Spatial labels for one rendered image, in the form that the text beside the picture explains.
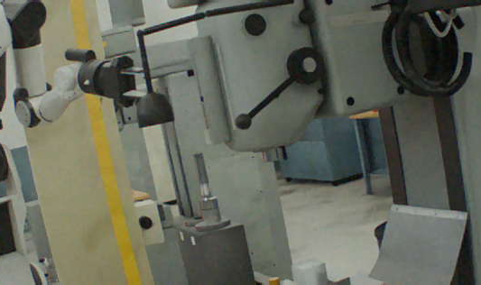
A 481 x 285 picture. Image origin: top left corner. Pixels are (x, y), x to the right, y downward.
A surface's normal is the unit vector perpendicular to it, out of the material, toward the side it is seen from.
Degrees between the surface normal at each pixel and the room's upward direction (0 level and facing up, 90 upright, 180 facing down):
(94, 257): 90
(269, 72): 90
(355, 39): 90
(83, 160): 90
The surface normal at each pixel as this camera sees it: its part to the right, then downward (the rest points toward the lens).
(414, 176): -0.90, 0.22
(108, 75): -0.65, 0.30
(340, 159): 0.39, 0.00
